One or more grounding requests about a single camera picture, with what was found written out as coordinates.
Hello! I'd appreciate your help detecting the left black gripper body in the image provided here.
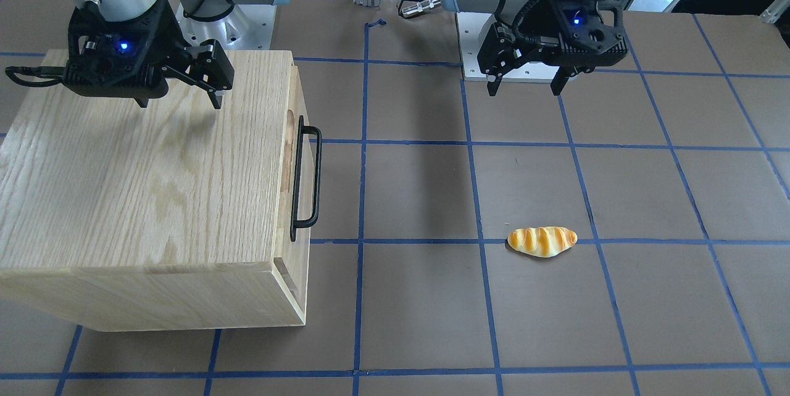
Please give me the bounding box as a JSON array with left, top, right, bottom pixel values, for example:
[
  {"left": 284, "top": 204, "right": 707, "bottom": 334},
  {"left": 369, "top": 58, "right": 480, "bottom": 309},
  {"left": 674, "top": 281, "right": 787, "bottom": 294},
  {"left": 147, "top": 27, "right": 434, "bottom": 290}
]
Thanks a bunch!
[{"left": 513, "top": 0, "right": 628, "bottom": 69}]

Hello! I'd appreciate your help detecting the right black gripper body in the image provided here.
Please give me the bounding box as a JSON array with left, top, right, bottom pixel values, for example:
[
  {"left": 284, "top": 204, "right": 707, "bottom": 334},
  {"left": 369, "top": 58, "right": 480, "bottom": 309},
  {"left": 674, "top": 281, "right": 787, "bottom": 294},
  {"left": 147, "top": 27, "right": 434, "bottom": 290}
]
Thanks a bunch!
[{"left": 62, "top": 0, "right": 189, "bottom": 107}]

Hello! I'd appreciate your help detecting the black metal drawer handle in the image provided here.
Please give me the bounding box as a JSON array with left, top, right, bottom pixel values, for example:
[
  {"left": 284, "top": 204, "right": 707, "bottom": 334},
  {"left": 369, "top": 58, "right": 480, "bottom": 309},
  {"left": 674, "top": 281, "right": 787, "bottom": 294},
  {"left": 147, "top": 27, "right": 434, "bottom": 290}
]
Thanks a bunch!
[{"left": 290, "top": 115, "right": 323, "bottom": 242}]

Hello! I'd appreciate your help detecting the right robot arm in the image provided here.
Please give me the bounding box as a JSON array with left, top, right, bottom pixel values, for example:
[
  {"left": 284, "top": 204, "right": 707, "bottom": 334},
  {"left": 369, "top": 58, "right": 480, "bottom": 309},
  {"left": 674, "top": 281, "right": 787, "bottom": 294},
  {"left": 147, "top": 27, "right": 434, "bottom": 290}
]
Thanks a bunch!
[{"left": 34, "top": 0, "right": 290, "bottom": 109}]

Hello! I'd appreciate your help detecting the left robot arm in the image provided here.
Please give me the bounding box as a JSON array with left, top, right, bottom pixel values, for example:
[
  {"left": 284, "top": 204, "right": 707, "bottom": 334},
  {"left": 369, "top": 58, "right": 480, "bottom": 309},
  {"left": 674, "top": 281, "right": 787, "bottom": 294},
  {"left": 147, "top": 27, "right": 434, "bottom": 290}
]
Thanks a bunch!
[{"left": 442, "top": 0, "right": 628, "bottom": 96}]

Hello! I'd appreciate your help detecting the light wooden drawer cabinet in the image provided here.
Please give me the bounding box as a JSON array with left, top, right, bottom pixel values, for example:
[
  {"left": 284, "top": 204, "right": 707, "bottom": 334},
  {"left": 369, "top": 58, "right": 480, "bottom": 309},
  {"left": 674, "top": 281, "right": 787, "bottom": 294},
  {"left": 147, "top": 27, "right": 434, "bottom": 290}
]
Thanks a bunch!
[{"left": 1, "top": 50, "right": 302, "bottom": 332}]

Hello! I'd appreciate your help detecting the toy bread roll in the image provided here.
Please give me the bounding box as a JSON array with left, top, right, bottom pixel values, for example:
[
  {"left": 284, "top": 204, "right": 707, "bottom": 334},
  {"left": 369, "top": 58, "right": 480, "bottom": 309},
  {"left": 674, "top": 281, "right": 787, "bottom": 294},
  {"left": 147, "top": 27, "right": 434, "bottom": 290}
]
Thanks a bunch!
[{"left": 506, "top": 226, "right": 578, "bottom": 258}]

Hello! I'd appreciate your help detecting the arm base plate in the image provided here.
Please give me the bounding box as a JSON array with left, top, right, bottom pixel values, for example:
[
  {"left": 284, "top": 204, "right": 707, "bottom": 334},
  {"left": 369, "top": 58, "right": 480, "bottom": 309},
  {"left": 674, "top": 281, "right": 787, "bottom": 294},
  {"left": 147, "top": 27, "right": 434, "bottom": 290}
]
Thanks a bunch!
[
  {"left": 455, "top": 12, "right": 559, "bottom": 82},
  {"left": 176, "top": 4, "right": 277, "bottom": 51}
]

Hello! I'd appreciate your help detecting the silver cable connector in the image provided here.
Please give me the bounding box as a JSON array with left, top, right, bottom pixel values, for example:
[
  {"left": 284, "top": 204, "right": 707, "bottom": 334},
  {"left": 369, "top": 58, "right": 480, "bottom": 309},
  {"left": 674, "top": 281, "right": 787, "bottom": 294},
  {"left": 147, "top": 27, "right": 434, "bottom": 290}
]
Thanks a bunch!
[{"left": 398, "top": 0, "right": 442, "bottom": 19}]

